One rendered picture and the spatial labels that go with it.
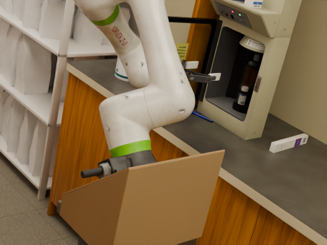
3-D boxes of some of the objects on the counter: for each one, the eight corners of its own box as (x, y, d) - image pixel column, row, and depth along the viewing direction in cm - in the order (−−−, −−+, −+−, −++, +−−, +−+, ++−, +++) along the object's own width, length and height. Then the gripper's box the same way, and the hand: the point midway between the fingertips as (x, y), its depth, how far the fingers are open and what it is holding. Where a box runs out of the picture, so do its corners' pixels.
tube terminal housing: (231, 105, 304) (274, -51, 274) (281, 133, 283) (332, -32, 253) (195, 110, 288) (236, -55, 258) (245, 140, 266) (295, -36, 237)
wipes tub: (129, 72, 319) (135, 44, 313) (144, 81, 310) (150, 53, 304) (109, 73, 310) (114, 45, 304) (124, 82, 302) (129, 54, 296)
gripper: (193, 75, 230) (231, 73, 244) (152, 52, 246) (190, 51, 260) (189, 94, 232) (227, 90, 246) (148, 70, 249) (187, 68, 263)
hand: (206, 70), depth 252 cm, fingers open, 13 cm apart
